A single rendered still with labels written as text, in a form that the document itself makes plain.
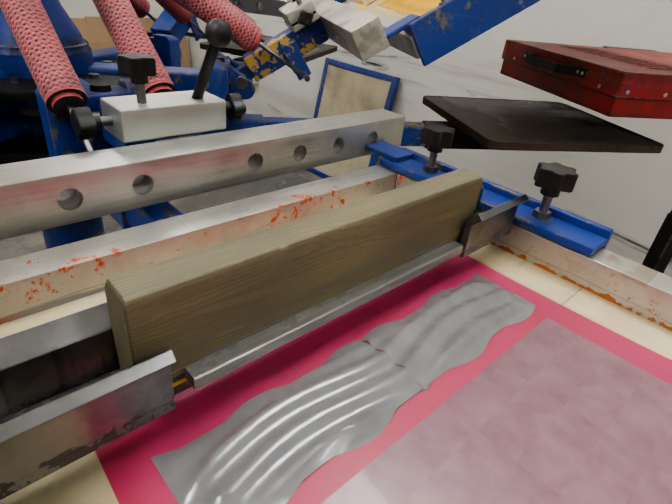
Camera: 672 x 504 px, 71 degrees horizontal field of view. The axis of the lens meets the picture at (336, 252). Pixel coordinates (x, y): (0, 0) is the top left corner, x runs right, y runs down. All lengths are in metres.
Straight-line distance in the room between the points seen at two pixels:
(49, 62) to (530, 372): 0.66
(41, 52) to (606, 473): 0.74
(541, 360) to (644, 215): 1.98
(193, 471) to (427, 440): 0.15
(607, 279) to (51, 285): 0.52
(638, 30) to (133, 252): 2.14
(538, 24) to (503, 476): 2.27
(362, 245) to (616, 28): 2.06
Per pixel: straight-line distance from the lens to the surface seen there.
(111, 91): 0.79
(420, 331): 0.42
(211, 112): 0.59
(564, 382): 0.43
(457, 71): 2.69
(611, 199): 2.41
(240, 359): 0.33
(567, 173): 0.56
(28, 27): 0.77
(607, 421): 0.42
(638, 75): 1.16
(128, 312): 0.28
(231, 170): 0.56
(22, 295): 0.45
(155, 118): 0.56
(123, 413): 0.30
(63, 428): 0.29
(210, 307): 0.30
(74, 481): 0.33
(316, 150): 0.63
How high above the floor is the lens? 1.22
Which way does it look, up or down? 31 degrees down
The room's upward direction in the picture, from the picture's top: 6 degrees clockwise
